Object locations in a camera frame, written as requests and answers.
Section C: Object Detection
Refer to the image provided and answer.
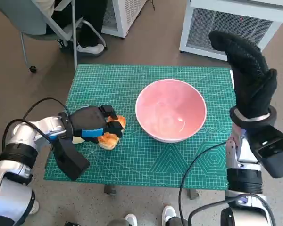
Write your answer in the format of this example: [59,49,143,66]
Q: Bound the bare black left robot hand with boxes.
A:
[69,105,124,144]

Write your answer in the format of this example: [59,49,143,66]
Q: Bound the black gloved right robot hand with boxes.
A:
[208,30,278,120]

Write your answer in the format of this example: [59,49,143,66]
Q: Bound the long orange toy bread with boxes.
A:
[98,115,127,150]

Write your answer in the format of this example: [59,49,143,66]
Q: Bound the pink bowl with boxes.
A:
[135,79,207,144]

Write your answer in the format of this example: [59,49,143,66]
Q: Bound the green cutting mat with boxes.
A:
[43,64,236,190]

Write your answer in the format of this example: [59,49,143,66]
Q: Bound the large white mesh appliance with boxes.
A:
[179,0,283,62]

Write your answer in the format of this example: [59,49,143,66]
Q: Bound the seated person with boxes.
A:
[36,0,108,56]

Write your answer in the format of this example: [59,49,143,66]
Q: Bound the small white mesh appliance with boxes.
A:
[101,0,149,38]

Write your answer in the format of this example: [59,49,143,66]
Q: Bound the grey office chair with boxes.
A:
[0,0,108,73]

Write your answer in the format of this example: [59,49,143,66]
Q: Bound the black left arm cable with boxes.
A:
[2,97,70,151]

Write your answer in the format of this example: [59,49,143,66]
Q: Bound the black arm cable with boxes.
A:
[2,97,70,151]
[178,141,274,226]

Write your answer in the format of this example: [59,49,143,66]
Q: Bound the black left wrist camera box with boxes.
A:
[52,136,90,181]

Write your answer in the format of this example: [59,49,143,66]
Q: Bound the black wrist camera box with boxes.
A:
[52,136,90,181]
[246,124,283,179]

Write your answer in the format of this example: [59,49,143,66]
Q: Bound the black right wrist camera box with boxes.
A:
[246,124,283,179]

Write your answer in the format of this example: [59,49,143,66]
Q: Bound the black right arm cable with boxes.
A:
[178,141,274,226]

